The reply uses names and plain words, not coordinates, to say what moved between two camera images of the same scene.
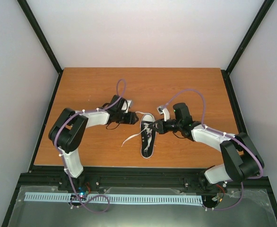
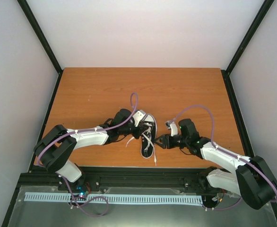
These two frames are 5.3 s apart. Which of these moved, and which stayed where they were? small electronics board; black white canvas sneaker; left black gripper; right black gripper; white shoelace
Moved: white shoelace; left black gripper; right black gripper
Stayed: black white canvas sneaker; small electronics board
